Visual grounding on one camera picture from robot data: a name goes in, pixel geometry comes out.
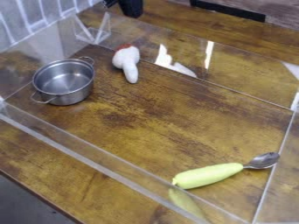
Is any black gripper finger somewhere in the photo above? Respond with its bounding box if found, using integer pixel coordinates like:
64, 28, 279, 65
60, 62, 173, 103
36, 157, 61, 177
117, 0, 144, 18

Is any white plush mushroom red cap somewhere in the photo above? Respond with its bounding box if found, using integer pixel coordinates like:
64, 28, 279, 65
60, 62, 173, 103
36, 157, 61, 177
112, 44, 140, 84

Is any silver metal pot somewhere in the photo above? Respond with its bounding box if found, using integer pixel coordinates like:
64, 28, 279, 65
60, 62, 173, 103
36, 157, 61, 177
30, 56, 96, 106

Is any black bar on back table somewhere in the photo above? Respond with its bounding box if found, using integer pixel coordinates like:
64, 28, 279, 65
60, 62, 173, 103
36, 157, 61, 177
189, 0, 267, 23

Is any clear acrylic enclosure wall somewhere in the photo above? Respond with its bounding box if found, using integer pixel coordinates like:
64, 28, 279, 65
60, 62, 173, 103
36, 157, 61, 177
0, 0, 299, 224

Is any green handled metal spoon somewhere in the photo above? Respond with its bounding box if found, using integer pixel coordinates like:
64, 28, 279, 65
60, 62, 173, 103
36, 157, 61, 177
172, 152, 280, 189

